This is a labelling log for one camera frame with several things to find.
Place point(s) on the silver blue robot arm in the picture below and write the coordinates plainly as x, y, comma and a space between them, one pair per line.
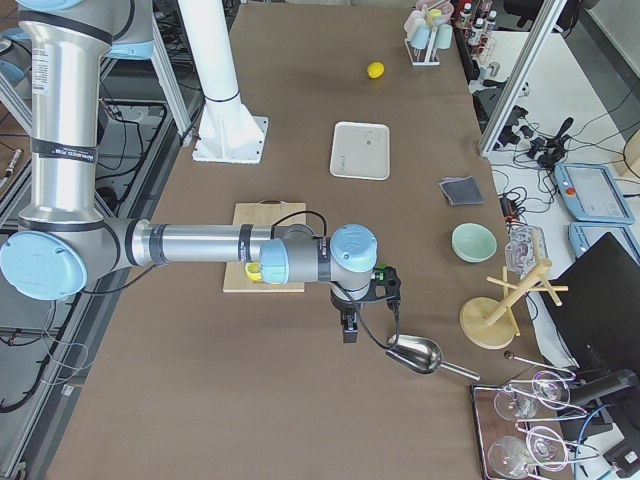
64, 243

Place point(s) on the clear plastic container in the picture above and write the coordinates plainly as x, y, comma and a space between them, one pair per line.
525, 247

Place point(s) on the grey folded cloth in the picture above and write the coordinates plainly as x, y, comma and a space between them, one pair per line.
460, 191

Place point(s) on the steel scoop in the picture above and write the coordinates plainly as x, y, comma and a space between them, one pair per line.
423, 356

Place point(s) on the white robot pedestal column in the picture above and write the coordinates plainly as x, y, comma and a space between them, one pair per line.
228, 132

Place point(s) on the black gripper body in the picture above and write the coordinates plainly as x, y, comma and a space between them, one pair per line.
343, 306

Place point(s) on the wooden mug tree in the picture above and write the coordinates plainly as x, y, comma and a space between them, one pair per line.
490, 323

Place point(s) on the lemon slice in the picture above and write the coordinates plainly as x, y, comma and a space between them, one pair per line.
253, 271

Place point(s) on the aluminium frame post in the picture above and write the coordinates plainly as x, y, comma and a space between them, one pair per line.
541, 29

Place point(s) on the mint green bowl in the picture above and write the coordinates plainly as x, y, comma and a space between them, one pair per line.
473, 242

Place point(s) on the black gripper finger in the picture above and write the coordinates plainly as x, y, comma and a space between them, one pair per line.
349, 331

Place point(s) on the white rabbit tray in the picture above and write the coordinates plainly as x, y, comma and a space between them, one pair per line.
360, 151

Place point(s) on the white cup rack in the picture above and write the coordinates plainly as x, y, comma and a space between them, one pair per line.
427, 31

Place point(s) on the wine glass rack tray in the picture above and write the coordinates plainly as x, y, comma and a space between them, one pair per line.
518, 426

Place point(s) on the bamboo cutting board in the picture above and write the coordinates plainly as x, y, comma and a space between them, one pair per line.
263, 213

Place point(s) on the yellow whole lemon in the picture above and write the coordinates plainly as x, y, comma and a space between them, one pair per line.
375, 70

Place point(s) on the blue teach pendant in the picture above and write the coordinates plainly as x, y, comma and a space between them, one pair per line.
582, 235
590, 193

